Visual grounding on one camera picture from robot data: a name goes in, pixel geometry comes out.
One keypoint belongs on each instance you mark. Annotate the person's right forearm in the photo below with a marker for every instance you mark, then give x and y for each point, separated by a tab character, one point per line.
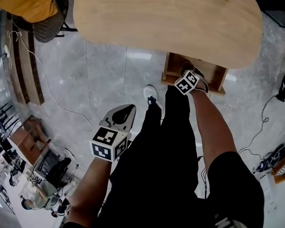
213	129

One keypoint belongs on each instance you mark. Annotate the white power strip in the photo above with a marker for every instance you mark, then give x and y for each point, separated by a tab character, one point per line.
7	50

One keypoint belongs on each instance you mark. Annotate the brown wooden cabinet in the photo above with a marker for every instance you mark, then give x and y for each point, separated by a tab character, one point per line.
29	141

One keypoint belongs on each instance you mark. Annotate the black mesh chair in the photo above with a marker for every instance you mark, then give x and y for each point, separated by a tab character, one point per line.
50	25

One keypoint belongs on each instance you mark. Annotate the person's black shirt sleeve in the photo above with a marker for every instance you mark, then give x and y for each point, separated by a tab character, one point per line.
235	189

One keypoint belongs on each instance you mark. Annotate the wooden table top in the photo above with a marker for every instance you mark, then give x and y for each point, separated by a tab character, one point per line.
156	15

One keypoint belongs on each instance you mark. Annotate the person's black trousers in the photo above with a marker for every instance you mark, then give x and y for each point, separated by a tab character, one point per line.
156	165

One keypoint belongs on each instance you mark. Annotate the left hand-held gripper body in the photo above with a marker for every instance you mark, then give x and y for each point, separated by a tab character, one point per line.
109	142

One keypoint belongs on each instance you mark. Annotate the wooden bench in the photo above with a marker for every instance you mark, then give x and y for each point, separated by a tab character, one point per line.
26	75

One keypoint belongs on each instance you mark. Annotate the wooden drawer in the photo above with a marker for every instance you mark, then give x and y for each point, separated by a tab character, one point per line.
216	76

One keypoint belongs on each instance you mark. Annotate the person's white shoe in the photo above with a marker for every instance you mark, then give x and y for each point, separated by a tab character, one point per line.
150	91

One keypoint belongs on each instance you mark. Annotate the black office chair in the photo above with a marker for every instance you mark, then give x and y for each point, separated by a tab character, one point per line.
59	170

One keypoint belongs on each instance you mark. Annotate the person's left forearm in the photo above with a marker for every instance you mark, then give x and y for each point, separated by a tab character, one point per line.
90	193

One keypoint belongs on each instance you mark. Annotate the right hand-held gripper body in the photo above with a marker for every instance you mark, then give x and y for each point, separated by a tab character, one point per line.
186	83

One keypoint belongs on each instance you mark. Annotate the yellow garment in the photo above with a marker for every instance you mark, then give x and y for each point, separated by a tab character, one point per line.
26	1

